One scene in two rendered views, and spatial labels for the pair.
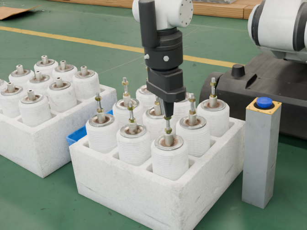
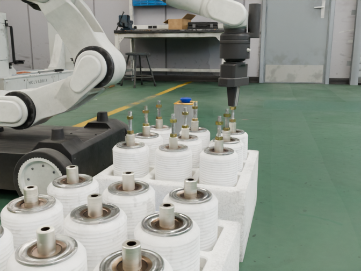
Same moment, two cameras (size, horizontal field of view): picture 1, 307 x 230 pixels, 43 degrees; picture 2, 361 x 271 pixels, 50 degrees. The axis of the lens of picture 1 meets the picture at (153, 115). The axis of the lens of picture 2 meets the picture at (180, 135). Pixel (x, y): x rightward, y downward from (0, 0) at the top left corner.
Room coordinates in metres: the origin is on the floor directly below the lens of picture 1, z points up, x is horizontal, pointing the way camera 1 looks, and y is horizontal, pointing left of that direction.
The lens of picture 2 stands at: (1.45, 0.97, 0.50)
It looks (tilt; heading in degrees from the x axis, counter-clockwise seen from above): 13 degrees down; 247
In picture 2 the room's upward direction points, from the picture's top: straight up
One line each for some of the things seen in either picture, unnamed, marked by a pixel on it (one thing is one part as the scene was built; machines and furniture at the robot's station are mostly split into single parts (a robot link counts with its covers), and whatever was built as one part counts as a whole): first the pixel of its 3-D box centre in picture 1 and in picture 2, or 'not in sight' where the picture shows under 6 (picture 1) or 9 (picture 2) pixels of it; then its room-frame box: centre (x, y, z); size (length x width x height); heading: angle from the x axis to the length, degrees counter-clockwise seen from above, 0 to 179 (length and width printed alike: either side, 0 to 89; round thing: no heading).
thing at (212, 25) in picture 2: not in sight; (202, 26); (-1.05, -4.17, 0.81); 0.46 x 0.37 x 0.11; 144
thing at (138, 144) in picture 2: (150, 89); (130, 144); (1.19, 0.00, 0.25); 0.08 x 0.08 x 0.01
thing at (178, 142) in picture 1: (169, 142); (232, 132); (0.86, -0.03, 0.25); 0.08 x 0.08 x 0.01
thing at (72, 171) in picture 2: (84, 70); (72, 175); (1.37, 0.24, 0.26); 0.02 x 0.02 x 0.03
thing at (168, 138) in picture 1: (168, 138); (232, 128); (0.86, -0.03, 0.26); 0.02 x 0.02 x 0.03
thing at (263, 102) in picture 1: (264, 103); (185, 100); (0.90, -0.29, 0.32); 0.04 x 0.04 x 0.02
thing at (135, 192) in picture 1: (161, 157); (185, 191); (1.02, -0.01, 0.09); 0.39 x 0.39 x 0.18; 52
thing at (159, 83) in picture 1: (163, 69); (235, 64); (0.85, -0.03, 0.45); 0.13 x 0.10 x 0.12; 30
